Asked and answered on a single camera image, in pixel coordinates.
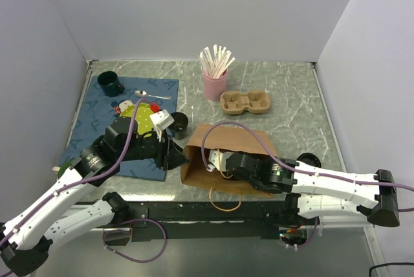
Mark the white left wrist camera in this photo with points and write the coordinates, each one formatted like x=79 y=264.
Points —
x=161 y=120

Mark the brown pulp cup carrier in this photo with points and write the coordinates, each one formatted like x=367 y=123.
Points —
x=236 y=103

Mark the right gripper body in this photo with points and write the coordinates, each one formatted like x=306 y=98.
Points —
x=255 y=184

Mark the dark green mug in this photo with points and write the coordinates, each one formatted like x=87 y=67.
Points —
x=110 y=84

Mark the blue letter placemat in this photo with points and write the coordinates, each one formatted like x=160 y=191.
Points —
x=99 y=111

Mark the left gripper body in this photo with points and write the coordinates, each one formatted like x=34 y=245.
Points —
x=149 y=147

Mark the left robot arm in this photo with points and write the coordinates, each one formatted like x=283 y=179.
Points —
x=29 y=238

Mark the white paper straws bundle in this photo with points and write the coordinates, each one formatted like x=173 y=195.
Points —
x=215 y=64

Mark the brown paper bag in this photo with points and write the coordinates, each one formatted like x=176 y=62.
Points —
x=210 y=150

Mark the silver spoon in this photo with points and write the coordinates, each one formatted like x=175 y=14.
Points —
x=144 y=94

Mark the green cup at edge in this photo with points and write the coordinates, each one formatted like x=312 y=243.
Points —
x=64 y=167

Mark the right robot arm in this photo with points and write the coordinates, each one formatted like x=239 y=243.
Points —
x=317 y=192

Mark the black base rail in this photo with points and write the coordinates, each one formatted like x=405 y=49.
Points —
x=198 y=220

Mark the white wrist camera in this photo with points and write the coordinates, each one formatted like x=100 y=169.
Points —
x=217 y=160
x=161 y=120

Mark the green polka dot plate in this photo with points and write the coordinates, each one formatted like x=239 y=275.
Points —
x=142 y=116

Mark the pink straw holder cup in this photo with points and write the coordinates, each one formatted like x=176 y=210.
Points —
x=213 y=88

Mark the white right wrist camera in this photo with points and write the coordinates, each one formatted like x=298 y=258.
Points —
x=217 y=160

